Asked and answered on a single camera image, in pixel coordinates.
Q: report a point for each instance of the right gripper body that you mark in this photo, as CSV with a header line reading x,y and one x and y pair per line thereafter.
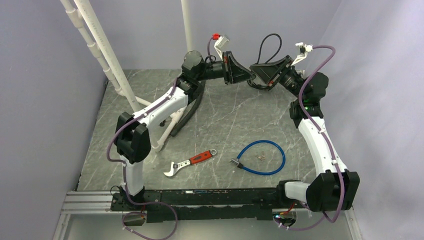
x,y
287,78

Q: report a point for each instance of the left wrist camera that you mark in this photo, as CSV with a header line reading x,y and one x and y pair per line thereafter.
x,y
221,41

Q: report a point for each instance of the red handled adjustable wrench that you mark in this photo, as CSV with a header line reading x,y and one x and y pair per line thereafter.
x,y
203,156

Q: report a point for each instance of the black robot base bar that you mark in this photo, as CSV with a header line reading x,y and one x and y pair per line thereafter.
x,y
161,205

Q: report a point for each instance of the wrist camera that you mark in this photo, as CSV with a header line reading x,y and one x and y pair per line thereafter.
x,y
304,49
221,41

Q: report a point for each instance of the white PVC pipe frame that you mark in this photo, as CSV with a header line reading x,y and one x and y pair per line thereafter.
x,y
84,19

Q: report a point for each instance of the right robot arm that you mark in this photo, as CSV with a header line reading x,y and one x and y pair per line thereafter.
x,y
334,187

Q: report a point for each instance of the silver lock keys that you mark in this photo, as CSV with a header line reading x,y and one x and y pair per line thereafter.
x,y
261,156

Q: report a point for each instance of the black cable padlock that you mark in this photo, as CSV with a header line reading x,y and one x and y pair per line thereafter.
x,y
269,48

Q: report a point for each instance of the aluminium rail frame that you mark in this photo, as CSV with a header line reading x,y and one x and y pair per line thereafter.
x,y
81,203

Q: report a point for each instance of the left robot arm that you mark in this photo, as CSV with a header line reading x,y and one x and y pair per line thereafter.
x,y
132,136

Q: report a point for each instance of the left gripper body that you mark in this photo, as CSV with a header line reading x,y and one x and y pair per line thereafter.
x,y
226,68

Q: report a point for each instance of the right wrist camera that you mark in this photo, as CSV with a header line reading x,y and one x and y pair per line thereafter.
x,y
304,49

